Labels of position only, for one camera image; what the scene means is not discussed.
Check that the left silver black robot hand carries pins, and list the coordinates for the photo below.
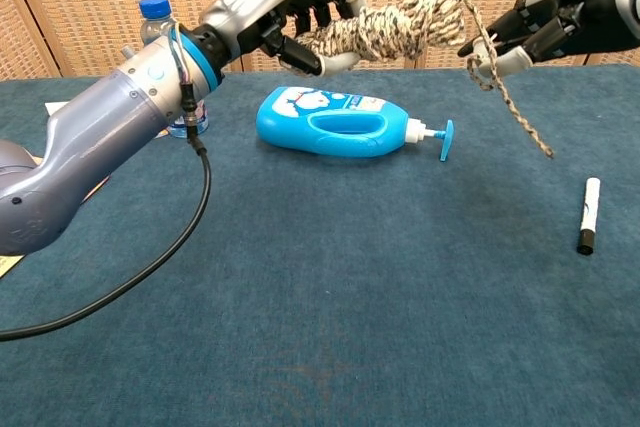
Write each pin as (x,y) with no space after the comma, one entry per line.
(255,2)

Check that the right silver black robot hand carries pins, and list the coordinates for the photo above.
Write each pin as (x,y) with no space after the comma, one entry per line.
(590,12)

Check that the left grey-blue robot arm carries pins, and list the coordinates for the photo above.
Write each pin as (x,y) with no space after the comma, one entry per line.
(110,122)

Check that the clear blue-capped water bottle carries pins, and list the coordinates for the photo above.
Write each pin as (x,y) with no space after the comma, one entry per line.
(156,12)

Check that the blue pump dispenser bottle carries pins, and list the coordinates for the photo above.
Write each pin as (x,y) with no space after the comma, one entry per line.
(285,122)

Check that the white black-capped marker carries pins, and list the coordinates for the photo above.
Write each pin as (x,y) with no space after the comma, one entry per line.
(590,207)

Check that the white notepad yellow spine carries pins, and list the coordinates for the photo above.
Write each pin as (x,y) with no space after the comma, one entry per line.
(55,108)

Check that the teal table cloth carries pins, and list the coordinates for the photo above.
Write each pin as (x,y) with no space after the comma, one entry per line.
(375,307)

